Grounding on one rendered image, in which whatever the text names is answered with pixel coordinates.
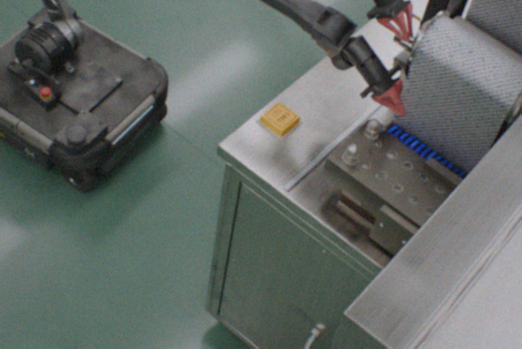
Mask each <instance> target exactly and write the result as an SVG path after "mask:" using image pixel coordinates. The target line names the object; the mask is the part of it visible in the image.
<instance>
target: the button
mask: <svg viewBox="0 0 522 349"><path fill-rule="evenodd" d="M299 121H300V116H299V115H298V114H297V113H296V112H294V111H293V110H291V109H289V108H287V107H286V106H285V105H284V104H282V103H281V102H280V101H278V102H277V103H275V104H274V105H273V106H271V108H270V109H269V110H267V111H266V112H265V113H263V114H262V115H261V118H260V122H261V123H262V124H263V125H265V126H266V127H267V128H268V129H270V130H271V131H273V132H274V133H276V134H277V135H279V136H280V137H282V136H283V135H284V134H286V133H287V132H288V131H289V130H291V129H293V128H294V127H295V126H296V125H298V124H299Z"/></svg>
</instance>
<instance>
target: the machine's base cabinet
mask: <svg viewBox="0 0 522 349"><path fill-rule="evenodd" d="M216 228H217V232H216V238H215V248H214V254H213V260H212V266H211V273H210V283H209V289H208V294H207V300H206V311H207V312H208V313H210V314H211V315H212V316H213V317H214V318H215V319H216V320H217V321H218V322H219V323H221V324H222V325H223V326H224V327H225V328H227V329H229V330H230V331H231V332H233V333H234V334H235V335H236V336H237V337H239V339H240V340H242V341H243V342H244V343H245V344H246V345H247V346H249V347H250V348H251V349H304V346H305V344H306V342H307V340H308V339H309V337H310V336H311V335H310V331H311V330H312V329H317V330H319V331H320V333H321V336H320V337H319V339H318V340H315V342H314V343H313V344H312V347H311V349H331V347H332V345H333V343H332V342H331V340H332V338H333V336H334V335H335V332H336V330H337V328H338V325H339V322H340V320H341V318H342V316H343V313H344V312H345V311H346V310H347V309H348V308H349V307H350V306H351V304H352V303H353V302H354V301H355V300H356V299H357V298H358V297H359V296H360V294H361V293H362V292H363V291H364V290H365V289H366V288H367V287H368V285H369V284H370V283H371V282H372V281H373V280H374V279H375V278H376V277H377V276H376V275H374V274H373V273H372V272H371V271H370V270H369V269H367V268H366V267H364V266H363V265H362V264H360V263H359V262H357V261H356V260H355V259H354V258H353V257H352V256H349V255H348V254H346V253H345V252H343V250H341V249H340V248H339V247H338V246H336V244H334V243H333V242H332V241H330V240H329V239H327V238H326V237H325V236H323V235H322V234H321V233H319V232H318V231H317V230H316V229H315V228H313V227H312V226H310V225H309V224H308V223H306V222H305V221H304V220H302V219H301V218H300V217H299V216H298V215H295V214H294V213H292V212H291V211H290V210H288V209H287V208H286V207H284V206H283V205H282V204H281V203H280V202H278V201H277V200H276V199H274V198H273V197H271V196H270V195H269V194H267V193H266V192H265V191H264V190H263V189H262V188H260V187H259V186H257V185H256V184H255V183H253V182H252V181H250V179H249V178H247V177H246V176H245V175H244V174H242V173H241V172H240V171H239V170H237V169H236V168H235V167H233V166H232V165H231V164H229V163H228V162H227V161H226V162H225V168H224V174H223V186H222V192H221V197H220V203H219V214H218V220H217V226H216Z"/></svg>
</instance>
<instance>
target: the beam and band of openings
mask: <svg viewBox="0 0 522 349"><path fill-rule="evenodd" d="M521 224H522V114H521V115H520V117H519V118H518V119H517V120H516V121H514V123H513V124H512V126H511V127H510V128H509V129H508V130H507V131H506V132H505V133H504V135H503V136H502V137H501V138H500V140H499V141H498V142H496V144H495V145H494V146H493V147H492V148H491V149H490V150H489V151H488V152H487V154H486V155H485V156H484V158H483V159H482V160H481V161H480V163H479V164H478V165H477V166H476V167H475V168H474V169H473V170H472V171H471V173H470V174H469V175H468V176H467V177H466V178H465V179H464V180H463V181H462V183H461V184H460V185H459V186H458V187H457V188H456V189H455V190H454V192H453V193H452V194H451V195H450V196H449V197H448V198H447V199H446V200H445V202H444V203H443V204H442V205H441V206H440V207H439V208H438V209H437V211H436V212H435V213H434V214H433V215H432V216H431V217H430V218H429V219H428V220H427V222H426V223H425V224H424V225H423V226H422V227H421V228H420V230H419V231H418V232H417V233H416V234H415V235H414V236H413V237H412V239H411V240H410V241H409V242H408V243H407V244H406V245H405V246H404V247H403V249H402V250H401V251H400V252H399V253H398V254H397V255H396V256H395V257H394V259H393V260H392V261H391V262H390V263H389V264H388V265H387V266H386V267H385V268H384V269H383V270H382V271H381V272H380V273H379V274H378V275H377V277H376V278H375V279H374V280H373V281H372V282H371V283H370V284H369V285H368V287H367V288H366V289H365V290H364V291H363V292H362V293H361V294H360V296H359V297H358V298H357V299H356V300H355V301H354V302H353V303H352V304H351V306H350V307H349V308H348V309H347V310H346V311H345V312H344V313H343V316H342V318H341V320H340V322H339V325H338V328H337V330H336V332H335V335H334V336H333V338H332V340H331V342H332V343H333V345H332V347H331V349H423V348H424V346H425V345H426V344H427V343H428V342H429V341H430V340H431V338H432V337H433V336H434V334H435V333H436V332H437V330H438V329H439V328H440V327H441V326H442V325H443V324H444V322H445V321H446V320H447V319H448V317H449V316H450V315H451V313H452V312H453V311H454V309H455V308H456V307H457V306H458V304H459V303H460V302H461V301H462V300H463V298H464V296H465V295H467V293H468V292H469V291H470V290H471V288H472V287H473V286H474V284H475V283H476V282H477V281H478V280H479V279H480V278H481V276H482V275H483V274H484V272H485V271H486V270H487V269H488V267H489V266H490V265H491V263H492V262H493V261H494V259H495V258H496V257H497V256H498V254H499V253H500V252H501V250H502V249H503V248H504V246H505V245H506V244H507V242H508V241H509V240H510V239H511V238H512V237H513V236H514V234H515V233H516V232H517V230H518V229H519V228H520V226H521Z"/></svg>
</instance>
